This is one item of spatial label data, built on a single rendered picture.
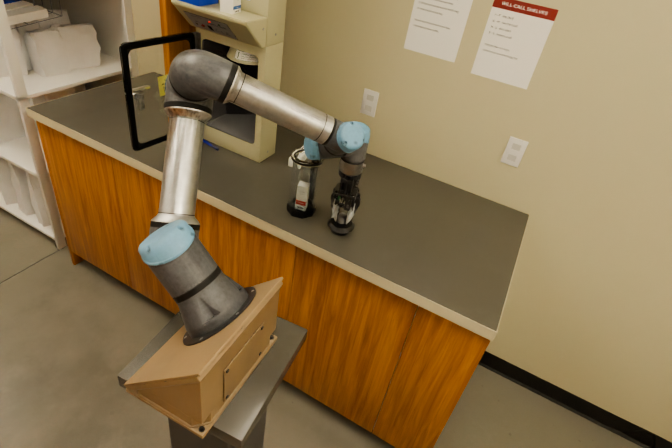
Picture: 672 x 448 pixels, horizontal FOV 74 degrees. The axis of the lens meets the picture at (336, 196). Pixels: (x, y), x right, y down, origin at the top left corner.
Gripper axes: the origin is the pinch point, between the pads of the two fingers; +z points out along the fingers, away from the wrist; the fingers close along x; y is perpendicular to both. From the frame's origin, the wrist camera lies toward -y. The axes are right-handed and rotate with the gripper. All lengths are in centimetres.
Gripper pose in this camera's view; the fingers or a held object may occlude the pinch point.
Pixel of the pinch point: (342, 218)
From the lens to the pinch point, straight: 149.7
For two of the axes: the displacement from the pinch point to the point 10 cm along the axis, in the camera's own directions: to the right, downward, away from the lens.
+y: -2.2, 5.2, -8.2
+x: 9.6, 2.4, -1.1
